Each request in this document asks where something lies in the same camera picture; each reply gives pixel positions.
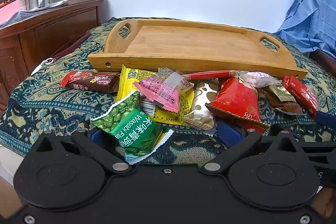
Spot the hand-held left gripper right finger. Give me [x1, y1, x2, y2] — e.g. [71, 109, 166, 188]
[201, 120, 307, 175]

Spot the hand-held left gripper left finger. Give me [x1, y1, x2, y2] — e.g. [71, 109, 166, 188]
[31, 127, 133, 175]

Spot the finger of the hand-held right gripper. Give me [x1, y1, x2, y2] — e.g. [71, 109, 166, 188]
[314, 111, 336, 127]
[294, 135, 336, 161]

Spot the green pea snack packet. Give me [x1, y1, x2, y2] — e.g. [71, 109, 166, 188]
[90, 90, 174, 165]

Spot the small red snack packet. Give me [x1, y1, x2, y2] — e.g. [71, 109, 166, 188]
[282, 75, 319, 115]

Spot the white red-print snack packet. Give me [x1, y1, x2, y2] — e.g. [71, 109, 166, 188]
[238, 70, 282, 88]

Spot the red stick snack packet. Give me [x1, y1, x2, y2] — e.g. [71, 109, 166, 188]
[181, 70, 242, 81]

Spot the wooden tray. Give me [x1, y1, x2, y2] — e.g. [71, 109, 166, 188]
[87, 19, 309, 82]

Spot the red triangular snack packet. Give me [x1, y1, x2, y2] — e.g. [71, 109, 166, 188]
[205, 76, 271, 134]

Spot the white gold-spotted snack packet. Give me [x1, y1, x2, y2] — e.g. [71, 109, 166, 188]
[183, 81, 221, 132]

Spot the brown candy packet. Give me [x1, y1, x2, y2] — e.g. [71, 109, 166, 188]
[259, 89, 306, 116]

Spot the paisley printed blanket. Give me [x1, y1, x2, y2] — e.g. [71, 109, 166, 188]
[0, 17, 336, 161]

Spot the gold candy wrapper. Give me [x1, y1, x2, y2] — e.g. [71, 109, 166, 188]
[268, 84, 296, 102]

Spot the brown snack bar packet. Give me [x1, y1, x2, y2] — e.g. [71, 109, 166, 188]
[60, 70, 121, 94]

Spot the yellow snack packet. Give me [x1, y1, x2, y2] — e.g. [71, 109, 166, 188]
[115, 64, 195, 125]

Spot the pink snack packet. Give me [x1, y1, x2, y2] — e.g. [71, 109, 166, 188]
[133, 67, 195, 113]

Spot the dark red zipper pouch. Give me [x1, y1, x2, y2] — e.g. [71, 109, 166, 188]
[31, 31, 92, 75]

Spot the blue plaid cloth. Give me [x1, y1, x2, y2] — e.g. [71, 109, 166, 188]
[276, 0, 336, 59]

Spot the wooden cabinet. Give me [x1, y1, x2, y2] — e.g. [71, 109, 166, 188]
[0, 0, 105, 111]

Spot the stack of papers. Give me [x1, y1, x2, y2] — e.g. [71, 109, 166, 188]
[0, 2, 67, 29]

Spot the pink box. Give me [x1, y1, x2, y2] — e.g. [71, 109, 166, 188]
[0, 0, 21, 22]

